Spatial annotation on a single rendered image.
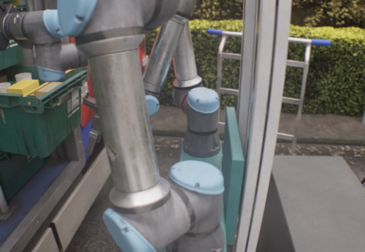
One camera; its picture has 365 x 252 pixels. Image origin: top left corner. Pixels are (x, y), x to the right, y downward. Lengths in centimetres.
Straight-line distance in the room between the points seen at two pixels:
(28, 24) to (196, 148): 70
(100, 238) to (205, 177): 151
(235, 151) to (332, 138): 268
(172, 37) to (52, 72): 39
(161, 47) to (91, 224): 150
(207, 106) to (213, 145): 17
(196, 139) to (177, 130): 206
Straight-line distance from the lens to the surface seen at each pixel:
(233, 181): 74
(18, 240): 124
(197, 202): 59
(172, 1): 52
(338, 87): 383
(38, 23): 81
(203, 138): 109
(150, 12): 50
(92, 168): 179
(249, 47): 88
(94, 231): 211
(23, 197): 144
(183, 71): 113
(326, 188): 112
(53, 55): 82
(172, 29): 96
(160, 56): 96
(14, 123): 114
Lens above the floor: 146
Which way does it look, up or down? 23 degrees down
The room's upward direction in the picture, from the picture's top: straight up
